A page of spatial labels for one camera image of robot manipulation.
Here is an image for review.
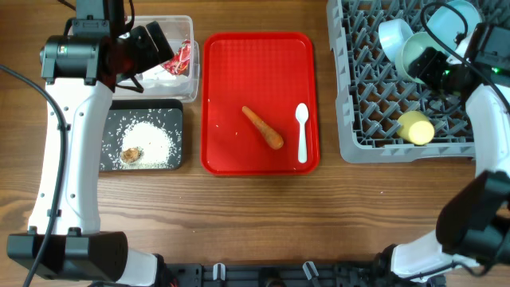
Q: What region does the green bowl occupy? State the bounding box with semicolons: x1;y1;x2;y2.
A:
395;32;447;85

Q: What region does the white napkin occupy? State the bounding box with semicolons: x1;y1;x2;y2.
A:
139;65;178;81

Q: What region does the red snack wrapper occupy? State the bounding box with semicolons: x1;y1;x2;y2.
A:
163;40;191;76

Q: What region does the light blue plate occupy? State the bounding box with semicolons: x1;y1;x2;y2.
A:
427;0;482;50

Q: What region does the light blue bowl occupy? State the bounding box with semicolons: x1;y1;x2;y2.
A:
378;19;414;63

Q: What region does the yellow cup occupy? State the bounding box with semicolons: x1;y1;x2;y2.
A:
397;111;435;145

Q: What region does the white rice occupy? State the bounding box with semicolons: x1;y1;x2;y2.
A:
101;107;183;170

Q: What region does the brown food scrap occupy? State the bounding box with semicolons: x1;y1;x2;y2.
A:
120;147;143;163

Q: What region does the white plastic spoon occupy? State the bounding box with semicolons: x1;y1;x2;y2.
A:
295;103;309;163

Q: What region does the orange carrot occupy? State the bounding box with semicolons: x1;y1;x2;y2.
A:
241;106;284;150

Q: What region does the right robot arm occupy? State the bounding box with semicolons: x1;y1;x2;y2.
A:
375;22;509;286

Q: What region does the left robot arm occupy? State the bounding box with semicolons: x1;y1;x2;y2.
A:
7;0;177;286

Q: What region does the black waste tray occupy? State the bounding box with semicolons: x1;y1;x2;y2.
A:
99;98;185;173

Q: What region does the grey dishwasher rack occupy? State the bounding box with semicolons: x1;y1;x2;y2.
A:
325;0;510;164

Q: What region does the clear plastic bin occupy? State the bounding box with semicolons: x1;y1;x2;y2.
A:
112;15;200;103

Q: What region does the red serving tray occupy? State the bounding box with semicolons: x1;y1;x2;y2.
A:
200;32;320;176

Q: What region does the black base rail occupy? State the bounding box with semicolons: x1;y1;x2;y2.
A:
167;261;446;287

